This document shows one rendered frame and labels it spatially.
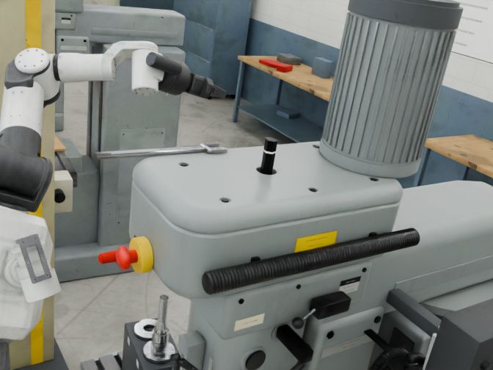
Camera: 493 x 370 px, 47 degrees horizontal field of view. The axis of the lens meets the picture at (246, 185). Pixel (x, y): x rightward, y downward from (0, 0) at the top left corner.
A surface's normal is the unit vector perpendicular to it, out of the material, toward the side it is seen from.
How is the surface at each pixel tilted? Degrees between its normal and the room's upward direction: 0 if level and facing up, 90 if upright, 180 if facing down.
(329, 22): 90
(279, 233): 90
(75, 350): 0
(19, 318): 57
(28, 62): 34
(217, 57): 90
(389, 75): 90
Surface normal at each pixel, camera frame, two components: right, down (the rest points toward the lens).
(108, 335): 0.14, -0.91
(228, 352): -0.32, 0.34
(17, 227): 0.72, -0.19
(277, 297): 0.53, 0.40
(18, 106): 0.04, -0.54
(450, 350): -0.84, 0.11
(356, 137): -0.54, 0.27
